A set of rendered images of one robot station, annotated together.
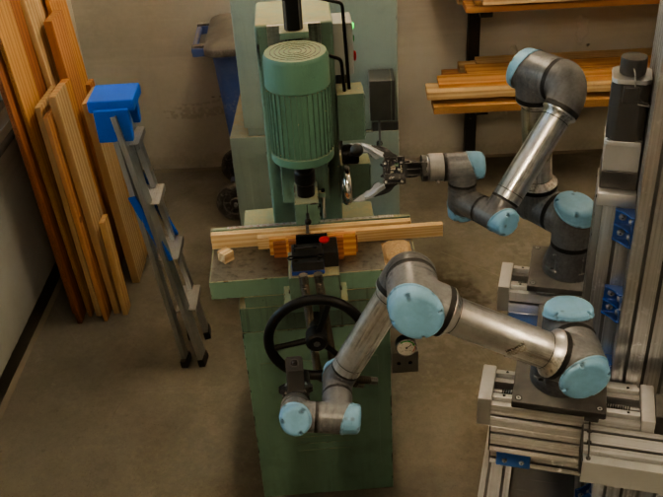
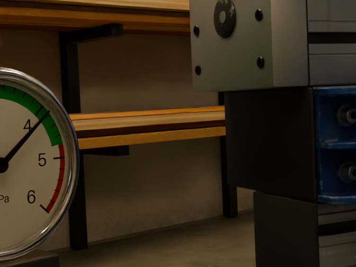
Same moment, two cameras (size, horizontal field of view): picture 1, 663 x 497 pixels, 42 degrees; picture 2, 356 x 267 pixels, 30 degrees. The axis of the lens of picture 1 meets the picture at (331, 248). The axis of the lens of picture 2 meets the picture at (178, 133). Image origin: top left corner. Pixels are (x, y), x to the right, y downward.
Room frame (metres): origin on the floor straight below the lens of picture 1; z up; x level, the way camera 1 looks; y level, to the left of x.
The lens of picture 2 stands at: (1.78, -0.10, 0.68)
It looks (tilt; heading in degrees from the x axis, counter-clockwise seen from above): 3 degrees down; 318
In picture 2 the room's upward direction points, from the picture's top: 3 degrees counter-clockwise
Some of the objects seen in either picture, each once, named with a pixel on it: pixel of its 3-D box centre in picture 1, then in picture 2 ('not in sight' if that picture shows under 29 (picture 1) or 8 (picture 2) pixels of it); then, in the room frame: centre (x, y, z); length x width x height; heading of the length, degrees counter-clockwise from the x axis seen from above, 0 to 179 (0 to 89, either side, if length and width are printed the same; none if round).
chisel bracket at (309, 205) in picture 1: (307, 204); not in sight; (2.22, 0.06, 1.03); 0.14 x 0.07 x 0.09; 1
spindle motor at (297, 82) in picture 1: (299, 106); not in sight; (2.20, 0.06, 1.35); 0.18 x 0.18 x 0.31
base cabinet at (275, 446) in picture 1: (318, 358); not in sight; (2.32, 0.07, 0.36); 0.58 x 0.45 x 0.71; 1
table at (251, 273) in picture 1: (314, 272); not in sight; (2.09, 0.05, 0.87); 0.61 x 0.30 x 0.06; 91
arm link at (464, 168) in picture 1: (463, 167); not in sight; (2.04, -0.36, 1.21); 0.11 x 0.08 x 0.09; 91
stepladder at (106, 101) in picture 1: (156, 232); not in sight; (2.86, 0.67, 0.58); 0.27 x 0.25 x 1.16; 90
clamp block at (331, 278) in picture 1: (314, 276); not in sight; (2.01, 0.05, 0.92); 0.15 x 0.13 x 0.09; 91
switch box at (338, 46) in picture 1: (341, 43); not in sight; (2.53, -0.07, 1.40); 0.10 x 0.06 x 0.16; 1
